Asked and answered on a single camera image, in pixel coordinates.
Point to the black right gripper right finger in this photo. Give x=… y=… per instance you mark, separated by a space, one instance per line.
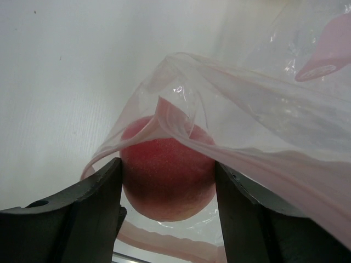
x=259 y=226

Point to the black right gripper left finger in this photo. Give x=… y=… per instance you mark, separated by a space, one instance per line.
x=77 y=224

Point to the clear zip top bag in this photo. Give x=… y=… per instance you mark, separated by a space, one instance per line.
x=281 y=117

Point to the red fake strawberry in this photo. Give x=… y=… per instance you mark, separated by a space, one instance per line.
x=167 y=181

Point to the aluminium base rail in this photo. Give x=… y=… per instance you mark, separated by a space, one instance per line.
x=119 y=257

